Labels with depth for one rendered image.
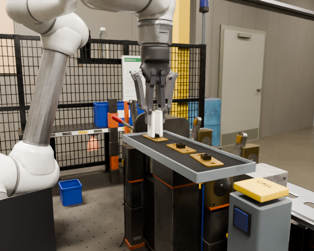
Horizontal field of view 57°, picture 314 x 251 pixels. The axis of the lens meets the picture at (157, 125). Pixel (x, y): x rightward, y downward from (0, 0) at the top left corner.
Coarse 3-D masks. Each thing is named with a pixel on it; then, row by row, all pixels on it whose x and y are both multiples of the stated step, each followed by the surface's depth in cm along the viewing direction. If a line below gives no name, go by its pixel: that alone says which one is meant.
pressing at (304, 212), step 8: (288, 184) 89; (296, 192) 83; (304, 192) 83; (312, 192) 83; (296, 200) 78; (304, 200) 78; (312, 200) 78; (296, 208) 73; (304, 208) 73; (312, 208) 73; (296, 216) 69; (304, 216) 68; (312, 216) 69; (304, 224) 67; (312, 224) 65
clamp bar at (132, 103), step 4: (132, 100) 135; (128, 104) 135; (132, 104) 135; (136, 104) 136; (132, 108) 136; (136, 108) 136; (132, 112) 137; (136, 112) 136; (132, 116) 138; (136, 116) 137; (132, 120) 140
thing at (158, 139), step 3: (144, 135) 81; (147, 135) 81; (156, 135) 78; (150, 138) 77; (153, 138) 77; (156, 138) 77; (159, 138) 77; (162, 138) 77; (165, 138) 77; (156, 141) 75; (159, 141) 75
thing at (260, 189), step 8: (240, 184) 46; (248, 184) 46; (256, 184) 46; (264, 184) 46; (272, 184) 46; (248, 192) 44; (256, 192) 43; (264, 192) 43; (272, 192) 43; (280, 192) 44; (288, 192) 44; (264, 200) 42
